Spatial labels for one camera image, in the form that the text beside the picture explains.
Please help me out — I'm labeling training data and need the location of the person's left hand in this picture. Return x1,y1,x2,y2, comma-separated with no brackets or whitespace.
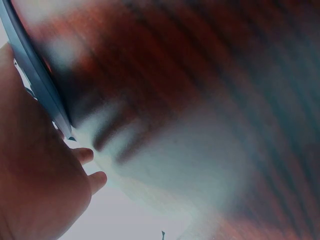
0,42,108,240

